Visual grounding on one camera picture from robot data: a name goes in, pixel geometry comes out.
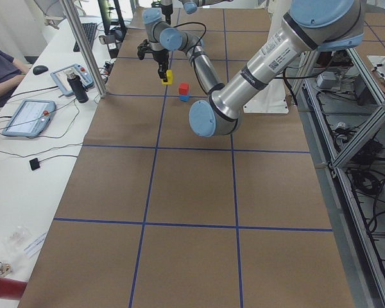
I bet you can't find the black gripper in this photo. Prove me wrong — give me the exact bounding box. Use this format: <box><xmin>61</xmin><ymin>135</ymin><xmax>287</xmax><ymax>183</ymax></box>
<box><xmin>151</xmin><ymin>0</ymin><xmax>173</xmax><ymax>15</ymax></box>
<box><xmin>137</xmin><ymin>39</ymin><xmax>169</xmax><ymax>80</ymax></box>

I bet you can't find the yellow wooden block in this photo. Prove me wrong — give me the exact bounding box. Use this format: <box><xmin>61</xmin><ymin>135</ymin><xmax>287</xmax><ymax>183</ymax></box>
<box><xmin>161</xmin><ymin>69</ymin><xmax>173</xmax><ymax>85</ymax></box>

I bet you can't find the red wooden block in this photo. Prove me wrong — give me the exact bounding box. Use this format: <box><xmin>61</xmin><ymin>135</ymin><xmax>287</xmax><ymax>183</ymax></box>
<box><xmin>178</xmin><ymin>83</ymin><xmax>190</xmax><ymax>96</ymax></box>

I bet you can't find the blue wooden block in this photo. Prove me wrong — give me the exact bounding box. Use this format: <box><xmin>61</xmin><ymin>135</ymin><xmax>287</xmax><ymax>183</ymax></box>
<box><xmin>178</xmin><ymin>95</ymin><xmax>190</xmax><ymax>102</ymax></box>

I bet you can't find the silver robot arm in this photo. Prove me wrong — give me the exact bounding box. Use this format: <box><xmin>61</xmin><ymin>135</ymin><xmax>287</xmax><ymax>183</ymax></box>
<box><xmin>142</xmin><ymin>1</ymin><xmax>366</xmax><ymax>137</ymax></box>
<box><xmin>151</xmin><ymin>0</ymin><xmax>229</xmax><ymax>16</ymax></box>

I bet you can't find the black computer monitor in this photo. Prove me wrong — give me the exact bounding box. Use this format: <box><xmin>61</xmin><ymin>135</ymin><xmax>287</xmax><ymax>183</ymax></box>
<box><xmin>98</xmin><ymin>0</ymin><xmax>127</xmax><ymax>41</ymax></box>

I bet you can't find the black keyboard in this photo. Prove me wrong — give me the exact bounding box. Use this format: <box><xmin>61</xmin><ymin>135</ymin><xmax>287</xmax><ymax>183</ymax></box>
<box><xmin>81</xmin><ymin>22</ymin><xmax>97</xmax><ymax>50</ymax></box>

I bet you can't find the black water bottle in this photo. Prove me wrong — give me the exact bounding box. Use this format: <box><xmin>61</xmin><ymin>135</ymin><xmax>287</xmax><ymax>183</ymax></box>
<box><xmin>66</xmin><ymin>69</ymin><xmax>89</xmax><ymax>103</ymax></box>

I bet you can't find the far teach pendant tablet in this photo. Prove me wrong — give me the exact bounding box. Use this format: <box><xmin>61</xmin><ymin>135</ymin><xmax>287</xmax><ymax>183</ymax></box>
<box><xmin>50</xmin><ymin>64</ymin><xmax>94</xmax><ymax>97</ymax></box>

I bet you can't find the teach pendant tablet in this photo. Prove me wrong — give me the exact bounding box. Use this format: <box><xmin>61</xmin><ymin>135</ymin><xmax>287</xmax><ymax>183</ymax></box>
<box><xmin>50</xmin><ymin>64</ymin><xmax>94</xmax><ymax>97</ymax></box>
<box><xmin>1</xmin><ymin>99</ymin><xmax>56</xmax><ymax>137</ymax></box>

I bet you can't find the black computer mouse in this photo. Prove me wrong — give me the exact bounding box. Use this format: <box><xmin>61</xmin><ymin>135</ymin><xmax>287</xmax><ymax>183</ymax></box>
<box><xmin>32</xmin><ymin>65</ymin><xmax>49</xmax><ymax>76</ymax></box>

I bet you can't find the near teach pendant tablet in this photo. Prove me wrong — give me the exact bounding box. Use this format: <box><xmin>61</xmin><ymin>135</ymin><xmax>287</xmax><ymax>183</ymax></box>
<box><xmin>1</xmin><ymin>99</ymin><xmax>56</xmax><ymax>137</ymax></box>

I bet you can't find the seated person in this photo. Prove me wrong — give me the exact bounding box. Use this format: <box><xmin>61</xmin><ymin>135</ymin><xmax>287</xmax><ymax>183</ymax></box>
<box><xmin>0</xmin><ymin>50</ymin><xmax>30</xmax><ymax>108</ymax></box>

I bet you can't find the small black square pad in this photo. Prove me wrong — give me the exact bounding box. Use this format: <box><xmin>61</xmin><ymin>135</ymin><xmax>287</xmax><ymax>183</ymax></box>
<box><xmin>29</xmin><ymin>158</ymin><xmax>40</xmax><ymax>171</ymax></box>

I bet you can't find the red cylinder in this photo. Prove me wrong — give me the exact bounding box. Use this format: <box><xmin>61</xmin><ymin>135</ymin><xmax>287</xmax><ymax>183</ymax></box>
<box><xmin>0</xmin><ymin>277</ymin><xmax>28</xmax><ymax>300</ymax></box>

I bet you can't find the aluminium frame post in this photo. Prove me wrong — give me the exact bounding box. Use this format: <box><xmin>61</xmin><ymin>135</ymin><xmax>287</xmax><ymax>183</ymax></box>
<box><xmin>60</xmin><ymin>0</ymin><xmax>107</xmax><ymax>99</ymax></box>

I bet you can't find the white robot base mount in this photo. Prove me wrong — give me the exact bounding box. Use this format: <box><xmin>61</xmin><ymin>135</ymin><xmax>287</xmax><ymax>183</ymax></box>
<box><xmin>243</xmin><ymin>79</ymin><xmax>289</xmax><ymax>114</ymax></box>

